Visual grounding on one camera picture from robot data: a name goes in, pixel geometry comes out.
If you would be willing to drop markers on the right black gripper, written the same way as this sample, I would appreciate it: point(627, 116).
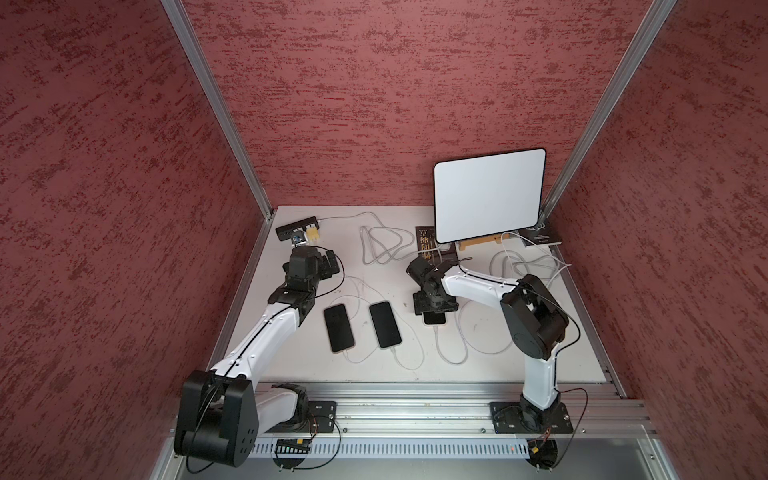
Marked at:
point(421, 305)

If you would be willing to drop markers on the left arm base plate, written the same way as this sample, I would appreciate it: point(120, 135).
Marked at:
point(319, 418)

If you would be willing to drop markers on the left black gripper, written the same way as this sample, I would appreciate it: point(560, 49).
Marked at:
point(327, 271)

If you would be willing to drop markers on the wooden panel stand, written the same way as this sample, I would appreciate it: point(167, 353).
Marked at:
point(464, 244)

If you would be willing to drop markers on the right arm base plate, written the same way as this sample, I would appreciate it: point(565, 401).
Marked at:
point(525, 419)

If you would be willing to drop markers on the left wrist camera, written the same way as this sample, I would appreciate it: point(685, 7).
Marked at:
point(297, 239)

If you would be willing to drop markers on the phone green case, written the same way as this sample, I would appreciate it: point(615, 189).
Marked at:
point(385, 325)

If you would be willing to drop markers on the small black booklet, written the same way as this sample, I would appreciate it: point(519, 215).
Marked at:
point(544, 236)

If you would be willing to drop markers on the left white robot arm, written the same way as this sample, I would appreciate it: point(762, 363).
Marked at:
point(221, 413)

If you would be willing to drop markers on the black power strip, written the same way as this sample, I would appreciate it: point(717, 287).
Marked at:
point(296, 229)

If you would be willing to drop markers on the yellow charger plug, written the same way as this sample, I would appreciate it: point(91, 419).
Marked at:
point(312, 235)

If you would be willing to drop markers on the aluminium frame rail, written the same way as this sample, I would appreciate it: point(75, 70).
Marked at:
point(447, 431)

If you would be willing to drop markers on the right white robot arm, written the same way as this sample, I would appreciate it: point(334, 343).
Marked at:
point(535, 321)

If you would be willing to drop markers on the white light panel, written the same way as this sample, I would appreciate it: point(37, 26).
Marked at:
point(488, 195)

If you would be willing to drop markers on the dark book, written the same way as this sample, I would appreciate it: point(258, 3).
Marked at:
point(431, 250)

